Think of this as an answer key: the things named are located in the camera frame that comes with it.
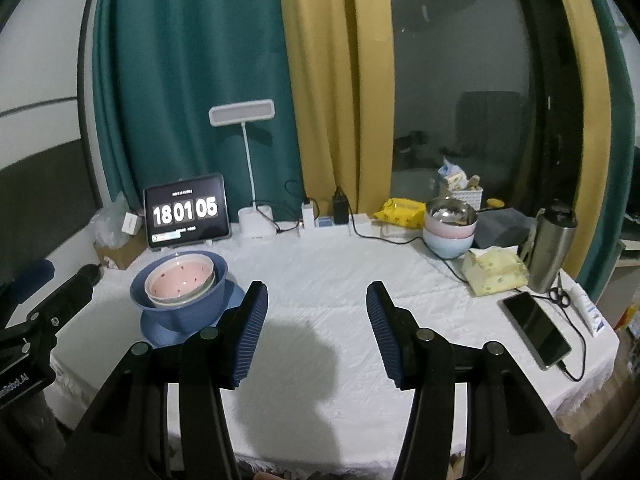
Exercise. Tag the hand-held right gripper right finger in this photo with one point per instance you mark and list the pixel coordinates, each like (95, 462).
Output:
(382, 330)

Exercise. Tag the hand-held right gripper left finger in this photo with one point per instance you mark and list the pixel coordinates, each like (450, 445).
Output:
(250, 330)

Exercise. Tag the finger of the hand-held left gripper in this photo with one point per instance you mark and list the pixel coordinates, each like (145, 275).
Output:
(32, 280)
(65, 300)

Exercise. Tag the dark blue bowl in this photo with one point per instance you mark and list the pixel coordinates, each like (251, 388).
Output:
(175, 317)

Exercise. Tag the cream bowl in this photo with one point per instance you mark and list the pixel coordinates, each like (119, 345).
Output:
(175, 304)

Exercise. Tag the dotted pink bowl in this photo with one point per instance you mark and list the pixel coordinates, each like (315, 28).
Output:
(180, 277)

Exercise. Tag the light blue plate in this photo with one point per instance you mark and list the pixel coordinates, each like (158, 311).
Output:
(160, 332)

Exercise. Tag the cardboard box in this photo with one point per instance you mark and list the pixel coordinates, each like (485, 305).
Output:
(122, 255)

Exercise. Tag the clear plastic bag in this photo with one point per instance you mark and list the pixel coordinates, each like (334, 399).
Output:
(107, 230)

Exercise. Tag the small white box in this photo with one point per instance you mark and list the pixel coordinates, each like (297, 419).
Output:
(131, 223)

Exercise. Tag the white desk lamp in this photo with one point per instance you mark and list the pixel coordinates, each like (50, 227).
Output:
(255, 227)

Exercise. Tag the pale blue bowl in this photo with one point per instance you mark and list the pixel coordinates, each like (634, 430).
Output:
(447, 247)

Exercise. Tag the white power strip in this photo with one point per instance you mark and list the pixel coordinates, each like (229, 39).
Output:
(360, 222)

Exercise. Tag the clear tablet stand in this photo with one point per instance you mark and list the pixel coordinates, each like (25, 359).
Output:
(170, 247)

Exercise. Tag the yellow packet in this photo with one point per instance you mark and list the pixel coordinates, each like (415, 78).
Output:
(400, 212)

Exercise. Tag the plain pink bowl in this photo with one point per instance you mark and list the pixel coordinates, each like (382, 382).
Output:
(450, 231)

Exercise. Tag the yellow crumpled cloth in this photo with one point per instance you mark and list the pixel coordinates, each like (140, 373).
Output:
(495, 272)

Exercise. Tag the black charger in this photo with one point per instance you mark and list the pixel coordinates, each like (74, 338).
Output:
(340, 210)

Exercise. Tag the white charger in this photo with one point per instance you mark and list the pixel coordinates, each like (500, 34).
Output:
(308, 215)

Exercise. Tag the black tablet with clock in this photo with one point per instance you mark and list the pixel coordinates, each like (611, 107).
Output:
(187, 210)

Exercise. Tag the steel bowl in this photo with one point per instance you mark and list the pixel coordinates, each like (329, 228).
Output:
(450, 212)

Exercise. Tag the black smartphone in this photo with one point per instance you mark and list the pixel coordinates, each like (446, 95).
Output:
(535, 330)

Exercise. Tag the white basket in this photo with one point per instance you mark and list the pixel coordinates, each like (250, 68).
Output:
(467, 197)

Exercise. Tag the dark grey cloth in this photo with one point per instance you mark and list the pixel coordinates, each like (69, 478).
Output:
(505, 227)

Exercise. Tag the blue and white snack packet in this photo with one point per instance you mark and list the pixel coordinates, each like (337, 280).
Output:
(452, 175)

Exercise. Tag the black scissors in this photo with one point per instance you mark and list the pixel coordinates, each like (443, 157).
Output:
(560, 297)

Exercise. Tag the steel tumbler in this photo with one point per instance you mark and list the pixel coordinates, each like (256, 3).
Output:
(550, 250)

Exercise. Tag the white tube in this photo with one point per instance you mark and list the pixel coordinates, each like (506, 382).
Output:
(590, 310)

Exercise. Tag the yellow curtain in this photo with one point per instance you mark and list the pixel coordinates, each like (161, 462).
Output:
(592, 160)
(325, 85)

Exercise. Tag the teal curtain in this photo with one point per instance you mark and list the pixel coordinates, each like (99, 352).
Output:
(620, 125)
(200, 60)

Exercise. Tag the black window frame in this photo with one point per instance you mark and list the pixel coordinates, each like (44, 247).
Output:
(555, 110)

